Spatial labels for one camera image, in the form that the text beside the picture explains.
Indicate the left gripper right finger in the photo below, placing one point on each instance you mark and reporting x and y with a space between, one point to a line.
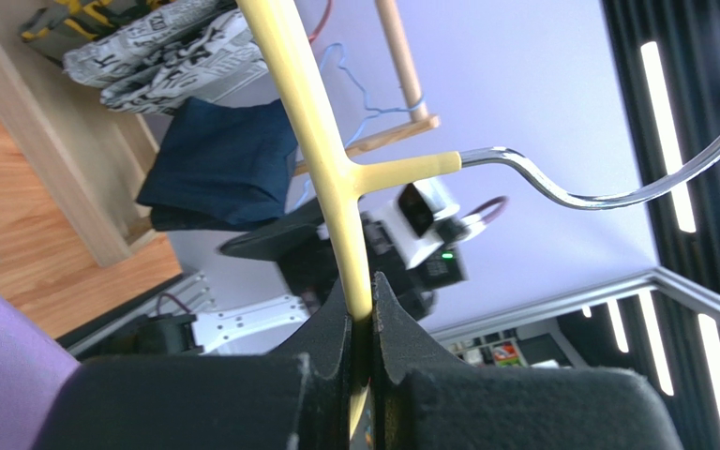
427 398

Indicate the wooden clothes rack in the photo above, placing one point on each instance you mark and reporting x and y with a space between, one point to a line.
93 161

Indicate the thick pink hanger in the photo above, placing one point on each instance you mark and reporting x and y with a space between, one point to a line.
315 33

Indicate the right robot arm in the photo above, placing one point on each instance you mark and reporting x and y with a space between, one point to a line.
217 332

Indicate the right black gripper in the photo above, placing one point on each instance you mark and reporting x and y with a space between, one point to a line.
306 259

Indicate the newspaper print garment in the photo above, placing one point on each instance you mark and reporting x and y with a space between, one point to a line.
187 49

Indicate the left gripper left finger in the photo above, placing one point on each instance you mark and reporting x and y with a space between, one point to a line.
294 397

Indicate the yellow clothes hanger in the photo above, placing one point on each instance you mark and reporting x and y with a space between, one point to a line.
339 182

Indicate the purple trousers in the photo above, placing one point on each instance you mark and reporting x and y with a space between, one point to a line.
33 369

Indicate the dark blue denim garment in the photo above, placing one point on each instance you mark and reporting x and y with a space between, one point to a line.
221 168

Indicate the yellow camouflage garment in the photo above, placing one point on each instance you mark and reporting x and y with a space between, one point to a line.
90 20

